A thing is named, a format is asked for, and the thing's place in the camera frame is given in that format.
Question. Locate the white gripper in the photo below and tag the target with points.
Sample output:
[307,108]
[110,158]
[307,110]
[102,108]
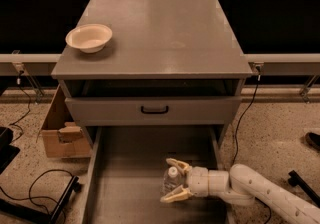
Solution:
[198,180]

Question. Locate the clear plastic water bottle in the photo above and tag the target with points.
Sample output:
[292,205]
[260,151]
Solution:
[171,180]

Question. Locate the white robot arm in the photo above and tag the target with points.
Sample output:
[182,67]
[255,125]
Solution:
[241,185]

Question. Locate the open grey drawer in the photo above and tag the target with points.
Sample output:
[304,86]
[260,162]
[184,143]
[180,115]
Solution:
[126,170]

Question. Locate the closed grey drawer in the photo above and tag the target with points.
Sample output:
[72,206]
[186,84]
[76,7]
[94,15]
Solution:
[125,111]

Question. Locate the grey drawer cabinet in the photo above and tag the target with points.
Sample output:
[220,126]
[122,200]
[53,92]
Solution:
[159,48]

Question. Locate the black stand foot right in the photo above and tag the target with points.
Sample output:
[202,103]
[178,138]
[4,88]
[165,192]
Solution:
[296,180]

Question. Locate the brown cardboard box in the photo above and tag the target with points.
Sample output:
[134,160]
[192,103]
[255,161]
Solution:
[62,138]

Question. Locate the black shoe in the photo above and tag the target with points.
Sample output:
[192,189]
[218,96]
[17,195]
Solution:
[313,140]

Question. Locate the black stand base left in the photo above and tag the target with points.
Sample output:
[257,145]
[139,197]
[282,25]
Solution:
[39,209]

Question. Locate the white bowl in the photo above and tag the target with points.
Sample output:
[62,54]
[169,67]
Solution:
[89,38]

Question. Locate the black object left edge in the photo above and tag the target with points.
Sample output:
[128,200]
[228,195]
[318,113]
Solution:
[7,151]

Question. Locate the black drawer handle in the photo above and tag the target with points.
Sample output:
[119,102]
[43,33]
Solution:
[154,111]

